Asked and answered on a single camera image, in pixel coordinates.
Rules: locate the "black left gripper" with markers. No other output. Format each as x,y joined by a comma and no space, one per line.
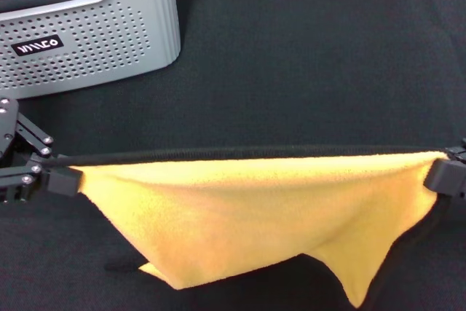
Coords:
7,125

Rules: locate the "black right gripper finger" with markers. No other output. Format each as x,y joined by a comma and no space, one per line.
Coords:
446,176
457,150

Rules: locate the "yellow towel with black trim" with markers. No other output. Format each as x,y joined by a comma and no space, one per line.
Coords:
236,209

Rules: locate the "grey perforated plastic storage box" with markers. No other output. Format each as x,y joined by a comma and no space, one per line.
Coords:
109,52

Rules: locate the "black tablecloth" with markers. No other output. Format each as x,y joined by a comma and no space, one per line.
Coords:
291,70

